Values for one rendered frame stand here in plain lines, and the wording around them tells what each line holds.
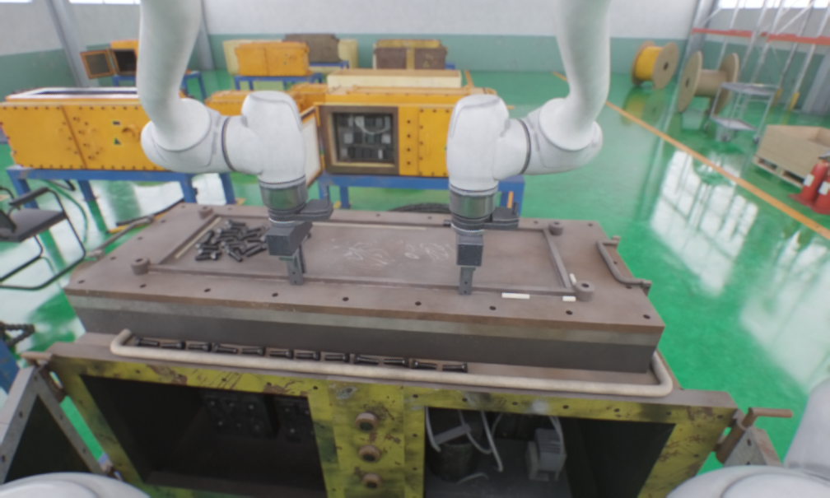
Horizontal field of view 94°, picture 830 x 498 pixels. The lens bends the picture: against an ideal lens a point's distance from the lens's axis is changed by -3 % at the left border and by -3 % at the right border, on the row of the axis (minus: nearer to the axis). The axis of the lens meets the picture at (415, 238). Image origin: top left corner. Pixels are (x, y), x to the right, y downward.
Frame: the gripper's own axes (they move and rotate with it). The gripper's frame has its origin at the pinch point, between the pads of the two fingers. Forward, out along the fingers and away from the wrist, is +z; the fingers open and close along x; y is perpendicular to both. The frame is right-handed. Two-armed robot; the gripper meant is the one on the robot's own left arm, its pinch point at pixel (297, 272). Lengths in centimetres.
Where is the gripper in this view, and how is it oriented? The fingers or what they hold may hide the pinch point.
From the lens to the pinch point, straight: 93.5
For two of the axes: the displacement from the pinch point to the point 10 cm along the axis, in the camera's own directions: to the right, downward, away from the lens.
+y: -10.0, -0.5, 0.8
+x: -0.9, 4.9, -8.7
